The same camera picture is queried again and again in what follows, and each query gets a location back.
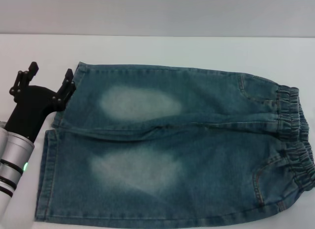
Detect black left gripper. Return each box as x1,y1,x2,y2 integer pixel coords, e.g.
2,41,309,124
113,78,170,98
4,61,77,144

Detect blue denim shorts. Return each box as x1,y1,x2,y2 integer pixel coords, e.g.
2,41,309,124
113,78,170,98
34,61,315,227

